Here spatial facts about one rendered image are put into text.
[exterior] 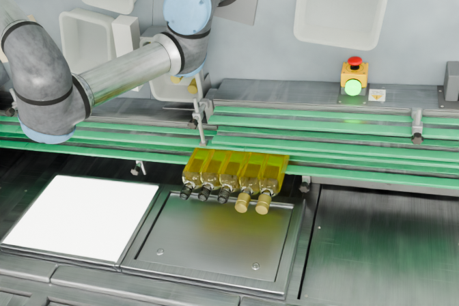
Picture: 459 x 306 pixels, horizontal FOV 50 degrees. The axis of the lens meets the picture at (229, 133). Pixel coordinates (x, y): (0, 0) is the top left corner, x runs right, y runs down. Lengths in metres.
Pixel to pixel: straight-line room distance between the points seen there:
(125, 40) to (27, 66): 0.59
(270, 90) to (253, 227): 0.41
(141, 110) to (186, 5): 0.57
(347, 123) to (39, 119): 0.78
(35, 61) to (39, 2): 0.74
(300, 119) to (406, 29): 0.37
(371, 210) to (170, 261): 0.61
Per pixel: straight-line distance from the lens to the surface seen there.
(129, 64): 1.21
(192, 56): 1.30
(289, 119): 1.39
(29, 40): 1.05
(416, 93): 1.46
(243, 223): 1.46
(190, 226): 1.49
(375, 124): 1.36
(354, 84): 1.39
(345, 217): 1.51
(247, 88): 1.51
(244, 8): 1.43
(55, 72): 1.04
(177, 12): 1.23
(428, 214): 1.55
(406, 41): 1.44
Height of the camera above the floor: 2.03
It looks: 48 degrees down
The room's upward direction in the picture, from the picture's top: 155 degrees counter-clockwise
